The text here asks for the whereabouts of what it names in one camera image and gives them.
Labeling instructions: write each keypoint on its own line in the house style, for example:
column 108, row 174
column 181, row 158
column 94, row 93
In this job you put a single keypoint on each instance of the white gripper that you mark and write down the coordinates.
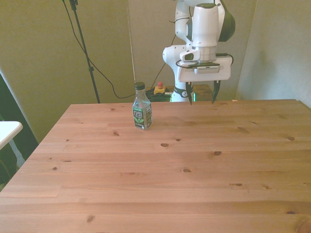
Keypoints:
column 224, row 69

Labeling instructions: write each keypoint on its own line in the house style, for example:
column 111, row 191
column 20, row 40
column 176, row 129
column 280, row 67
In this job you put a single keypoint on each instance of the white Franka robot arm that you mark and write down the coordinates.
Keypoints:
column 204, row 24

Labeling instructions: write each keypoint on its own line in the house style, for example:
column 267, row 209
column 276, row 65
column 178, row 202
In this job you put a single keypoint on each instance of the Pure Leaf tea bottle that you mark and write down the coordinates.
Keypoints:
column 142, row 114

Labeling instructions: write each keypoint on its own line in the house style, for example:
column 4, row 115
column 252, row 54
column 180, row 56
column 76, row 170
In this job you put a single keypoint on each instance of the yellow emergency stop button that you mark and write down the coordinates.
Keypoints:
column 160, row 89

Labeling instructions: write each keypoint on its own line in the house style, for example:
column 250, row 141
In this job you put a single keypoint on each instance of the dark panel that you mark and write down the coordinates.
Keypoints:
column 14, row 114

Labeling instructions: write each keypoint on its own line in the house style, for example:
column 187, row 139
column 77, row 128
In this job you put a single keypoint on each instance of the white side table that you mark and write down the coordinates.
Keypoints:
column 8, row 132

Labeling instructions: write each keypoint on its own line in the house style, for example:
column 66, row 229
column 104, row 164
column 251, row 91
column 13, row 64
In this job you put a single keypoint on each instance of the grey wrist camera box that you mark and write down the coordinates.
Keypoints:
column 207, row 70

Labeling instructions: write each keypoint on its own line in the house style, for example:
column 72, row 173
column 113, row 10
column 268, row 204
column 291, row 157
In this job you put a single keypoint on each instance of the black camera stand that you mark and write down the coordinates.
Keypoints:
column 83, row 48

